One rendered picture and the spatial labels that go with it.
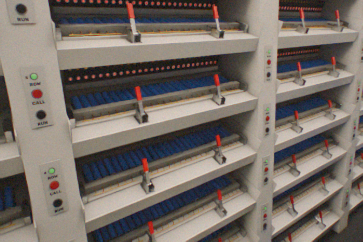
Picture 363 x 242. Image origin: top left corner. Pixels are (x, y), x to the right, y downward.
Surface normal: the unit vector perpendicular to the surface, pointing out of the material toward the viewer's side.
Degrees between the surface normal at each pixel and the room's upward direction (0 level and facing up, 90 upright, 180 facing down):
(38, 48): 90
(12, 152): 21
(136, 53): 111
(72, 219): 90
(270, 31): 90
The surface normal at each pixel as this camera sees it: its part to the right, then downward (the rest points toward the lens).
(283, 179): 0.14, -0.85
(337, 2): -0.84, 0.17
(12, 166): 0.53, 0.50
